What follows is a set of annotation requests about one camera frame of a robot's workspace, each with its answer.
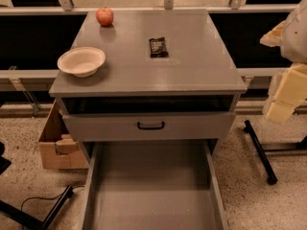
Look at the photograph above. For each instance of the black rxbar chocolate wrapper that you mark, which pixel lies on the black rxbar chocolate wrapper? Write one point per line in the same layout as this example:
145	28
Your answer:
158	48

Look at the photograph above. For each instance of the white paper bowl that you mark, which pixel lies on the white paper bowl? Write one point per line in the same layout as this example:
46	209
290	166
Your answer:
81	62

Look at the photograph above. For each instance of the grey top drawer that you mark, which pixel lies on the grey top drawer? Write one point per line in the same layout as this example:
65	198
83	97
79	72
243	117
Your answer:
123	127

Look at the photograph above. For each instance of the black stand leg left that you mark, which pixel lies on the black stand leg left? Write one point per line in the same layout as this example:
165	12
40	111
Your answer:
37	213

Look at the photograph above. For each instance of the cardboard box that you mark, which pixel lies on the cardboard box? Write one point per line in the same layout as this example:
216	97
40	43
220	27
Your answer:
57	148

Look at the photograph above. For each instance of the grey drawer cabinet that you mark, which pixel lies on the grey drawer cabinet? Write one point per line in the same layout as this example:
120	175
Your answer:
197	76

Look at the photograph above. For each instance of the red apple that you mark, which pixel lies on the red apple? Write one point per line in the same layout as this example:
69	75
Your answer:
104	16

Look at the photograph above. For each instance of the open grey middle drawer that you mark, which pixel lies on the open grey middle drawer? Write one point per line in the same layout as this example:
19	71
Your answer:
155	185

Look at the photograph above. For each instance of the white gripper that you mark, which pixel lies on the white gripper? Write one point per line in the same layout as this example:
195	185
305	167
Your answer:
295	37

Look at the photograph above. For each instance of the black drawer handle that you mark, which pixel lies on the black drawer handle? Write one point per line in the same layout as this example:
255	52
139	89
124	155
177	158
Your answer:
158	126

